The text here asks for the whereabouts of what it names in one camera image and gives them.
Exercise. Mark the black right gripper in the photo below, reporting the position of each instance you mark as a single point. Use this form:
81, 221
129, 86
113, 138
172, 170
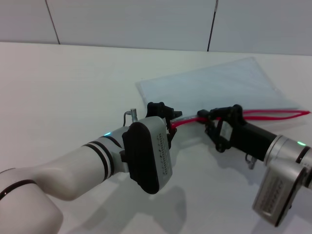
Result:
251, 139

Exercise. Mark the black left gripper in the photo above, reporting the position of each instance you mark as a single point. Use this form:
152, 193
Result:
157, 111

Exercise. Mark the clear document bag red zipper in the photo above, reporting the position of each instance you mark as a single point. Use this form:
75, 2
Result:
207, 85

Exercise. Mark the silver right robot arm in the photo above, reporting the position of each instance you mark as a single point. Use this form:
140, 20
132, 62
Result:
287, 153

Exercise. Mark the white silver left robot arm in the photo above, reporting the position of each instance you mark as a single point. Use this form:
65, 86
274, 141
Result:
73, 168

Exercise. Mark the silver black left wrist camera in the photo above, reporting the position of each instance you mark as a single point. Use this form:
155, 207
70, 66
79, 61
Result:
146, 156

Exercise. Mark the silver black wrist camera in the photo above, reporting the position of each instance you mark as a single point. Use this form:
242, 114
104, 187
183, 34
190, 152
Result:
146, 156
275, 195

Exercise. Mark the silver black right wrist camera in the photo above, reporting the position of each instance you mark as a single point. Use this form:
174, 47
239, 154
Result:
275, 195

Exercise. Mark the black vertical wall strip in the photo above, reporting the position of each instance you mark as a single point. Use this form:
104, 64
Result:
212, 24

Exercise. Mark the brown vertical wall strip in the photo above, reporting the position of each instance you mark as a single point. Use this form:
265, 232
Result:
53, 22

